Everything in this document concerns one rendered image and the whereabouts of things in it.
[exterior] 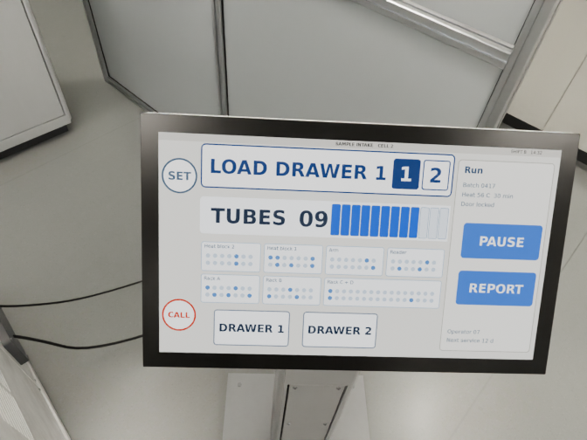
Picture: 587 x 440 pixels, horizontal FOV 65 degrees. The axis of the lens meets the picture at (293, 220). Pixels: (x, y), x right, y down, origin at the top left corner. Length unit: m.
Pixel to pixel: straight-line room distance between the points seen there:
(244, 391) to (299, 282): 1.05
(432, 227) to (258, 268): 0.22
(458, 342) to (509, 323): 0.07
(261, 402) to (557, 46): 2.01
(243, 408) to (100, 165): 1.33
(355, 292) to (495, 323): 0.19
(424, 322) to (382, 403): 1.06
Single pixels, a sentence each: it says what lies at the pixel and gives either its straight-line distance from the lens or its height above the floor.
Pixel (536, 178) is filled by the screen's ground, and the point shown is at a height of 1.16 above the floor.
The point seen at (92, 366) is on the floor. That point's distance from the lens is 1.75.
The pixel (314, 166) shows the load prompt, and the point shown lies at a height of 1.16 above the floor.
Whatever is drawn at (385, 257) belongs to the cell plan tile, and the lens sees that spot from 0.58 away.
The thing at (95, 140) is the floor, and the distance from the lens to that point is 2.49.
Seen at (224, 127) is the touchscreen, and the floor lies 1.19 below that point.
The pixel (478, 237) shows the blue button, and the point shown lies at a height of 1.10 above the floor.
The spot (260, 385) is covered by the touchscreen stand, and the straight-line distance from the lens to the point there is 1.60.
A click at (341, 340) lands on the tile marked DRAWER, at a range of 0.60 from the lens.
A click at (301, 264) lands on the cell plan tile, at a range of 0.56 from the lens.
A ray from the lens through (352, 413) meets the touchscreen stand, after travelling 1.59.
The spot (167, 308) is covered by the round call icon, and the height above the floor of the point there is 1.02.
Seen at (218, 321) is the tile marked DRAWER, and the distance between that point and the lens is 0.59.
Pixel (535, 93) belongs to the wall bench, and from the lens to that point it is 2.67.
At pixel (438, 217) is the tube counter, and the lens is 0.59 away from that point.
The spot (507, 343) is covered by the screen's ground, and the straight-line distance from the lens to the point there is 0.67.
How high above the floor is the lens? 1.53
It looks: 49 degrees down
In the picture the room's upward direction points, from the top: 6 degrees clockwise
